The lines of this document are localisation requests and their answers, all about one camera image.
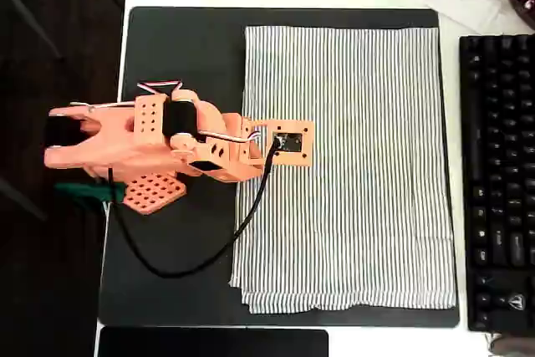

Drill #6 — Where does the black camera cable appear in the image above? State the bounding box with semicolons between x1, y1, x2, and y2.
106;137;282;279

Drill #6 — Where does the black tablet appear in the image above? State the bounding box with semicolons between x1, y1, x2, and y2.
98;328;330;357

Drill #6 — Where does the grey metal chair leg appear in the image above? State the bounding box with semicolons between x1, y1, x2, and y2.
0;176;48;222
0;0;66;61

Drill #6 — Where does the striped grey white cloth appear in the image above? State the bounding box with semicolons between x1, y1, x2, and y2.
228;25;457;315

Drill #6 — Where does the black keyboard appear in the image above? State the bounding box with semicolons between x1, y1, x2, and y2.
458;33;535;333

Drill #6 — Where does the brown object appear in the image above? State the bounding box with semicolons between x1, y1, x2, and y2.
487;333;535;357

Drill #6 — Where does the orange robot base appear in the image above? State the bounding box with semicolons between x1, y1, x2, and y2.
123;172;188;216

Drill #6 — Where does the orange gripper camera mount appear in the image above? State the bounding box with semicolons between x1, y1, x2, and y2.
250;118;315;168

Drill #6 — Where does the black desk mat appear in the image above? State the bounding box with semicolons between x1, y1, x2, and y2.
98;6;461;329

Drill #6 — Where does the white paper sheet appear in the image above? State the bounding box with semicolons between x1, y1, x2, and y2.
417;0;532;36

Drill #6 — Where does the green clamp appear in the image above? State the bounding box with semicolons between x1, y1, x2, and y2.
53;181;126;207

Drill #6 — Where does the red white black servo wire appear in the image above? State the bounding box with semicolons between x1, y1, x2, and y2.
136;79;184;97

